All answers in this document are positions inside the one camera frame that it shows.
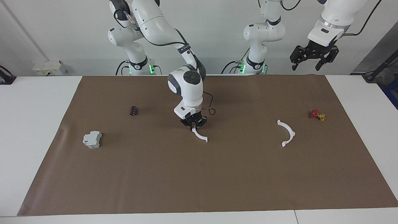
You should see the white half-ring pipe clamp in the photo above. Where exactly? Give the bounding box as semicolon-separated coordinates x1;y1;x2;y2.
191;126;208;143
277;119;296;147

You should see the red handwheel brass valve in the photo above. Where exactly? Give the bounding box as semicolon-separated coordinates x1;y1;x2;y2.
309;109;326;122

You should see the black stand base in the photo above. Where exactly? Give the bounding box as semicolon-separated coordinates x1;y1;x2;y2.
362;50;398;83

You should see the brown paper table mat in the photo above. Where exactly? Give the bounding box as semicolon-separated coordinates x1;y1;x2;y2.
17;74;398;216

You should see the blue crate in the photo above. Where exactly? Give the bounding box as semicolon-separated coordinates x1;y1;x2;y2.
382;77;398;110

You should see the white circuit breaker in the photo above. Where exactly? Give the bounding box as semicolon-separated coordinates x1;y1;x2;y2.
82;131;103;149

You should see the black left arm gripper cable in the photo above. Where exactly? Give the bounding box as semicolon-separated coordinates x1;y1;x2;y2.
342;0;383;37

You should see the black cable loop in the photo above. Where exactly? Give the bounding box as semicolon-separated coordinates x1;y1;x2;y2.
278;0;302;11

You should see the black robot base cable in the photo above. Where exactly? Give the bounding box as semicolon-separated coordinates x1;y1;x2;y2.
115;60;130;76
221;60;247;75

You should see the white wall power strip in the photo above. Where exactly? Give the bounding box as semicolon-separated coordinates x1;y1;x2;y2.
32;60;67;76

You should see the black table clamp mount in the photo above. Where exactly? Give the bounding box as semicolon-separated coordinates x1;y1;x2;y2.
0;65;17;85

